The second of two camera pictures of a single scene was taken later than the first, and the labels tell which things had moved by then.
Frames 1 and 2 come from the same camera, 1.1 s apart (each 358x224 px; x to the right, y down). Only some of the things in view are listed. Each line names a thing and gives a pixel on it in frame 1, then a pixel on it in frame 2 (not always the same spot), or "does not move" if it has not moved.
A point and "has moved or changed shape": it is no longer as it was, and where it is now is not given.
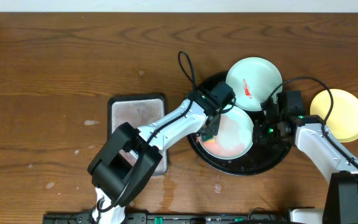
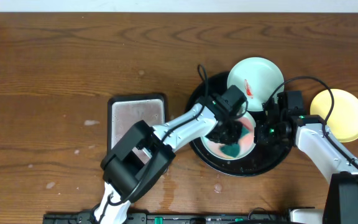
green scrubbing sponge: (208, 139) has moved or changed shape
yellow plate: (347, 120) does not move
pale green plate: (234, 138) does not move
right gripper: (259, 136) does not move
